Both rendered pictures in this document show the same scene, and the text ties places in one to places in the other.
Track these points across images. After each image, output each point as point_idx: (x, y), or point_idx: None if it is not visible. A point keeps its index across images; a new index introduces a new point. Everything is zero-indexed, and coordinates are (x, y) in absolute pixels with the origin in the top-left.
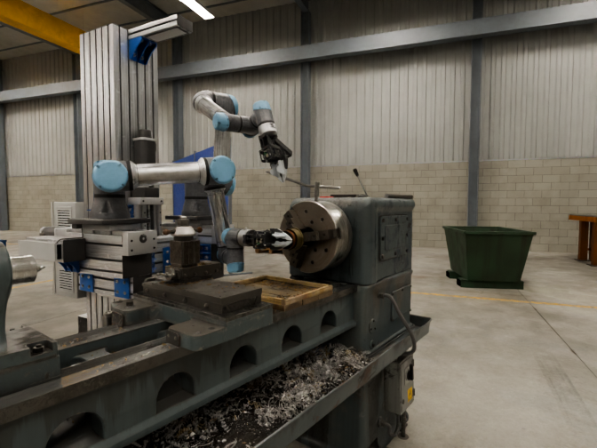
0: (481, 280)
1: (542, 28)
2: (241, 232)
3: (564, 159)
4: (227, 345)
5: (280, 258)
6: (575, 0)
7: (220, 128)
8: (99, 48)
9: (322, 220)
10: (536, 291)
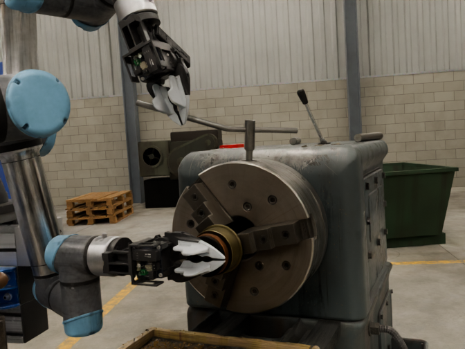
0: (395, 237)
1: None
2: (95, 246)
3: (457, 72)
4: None
5: (106, 230)
6: None
7: (23, 5)
8: None
9: (273, 201)
10: (461, 244)
